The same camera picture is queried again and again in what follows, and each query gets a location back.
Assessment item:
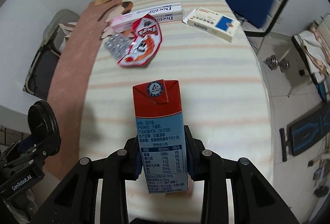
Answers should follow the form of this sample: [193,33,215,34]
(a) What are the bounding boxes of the red blue milk carton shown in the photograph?
[133,80,189,194]

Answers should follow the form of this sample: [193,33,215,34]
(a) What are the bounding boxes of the white blue medicine box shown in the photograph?
[182,7,240,43]

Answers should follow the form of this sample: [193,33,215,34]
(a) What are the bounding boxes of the black blue exercise bench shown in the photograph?
[279,103,329,162]

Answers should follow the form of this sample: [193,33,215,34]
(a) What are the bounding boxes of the pink terry table cloth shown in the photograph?
[45,0,133,180]

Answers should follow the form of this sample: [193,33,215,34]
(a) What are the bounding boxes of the metal dumbbell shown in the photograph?
[263,55,290,73]

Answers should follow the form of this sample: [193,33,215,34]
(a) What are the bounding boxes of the silver pill blister pack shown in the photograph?
[104,33,132,61]

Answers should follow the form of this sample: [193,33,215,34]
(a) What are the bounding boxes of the red white snack wrapper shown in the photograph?
[117,14,162,67]

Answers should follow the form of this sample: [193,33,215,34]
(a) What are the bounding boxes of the pink white toothpaste box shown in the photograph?
[110,2,184,32]

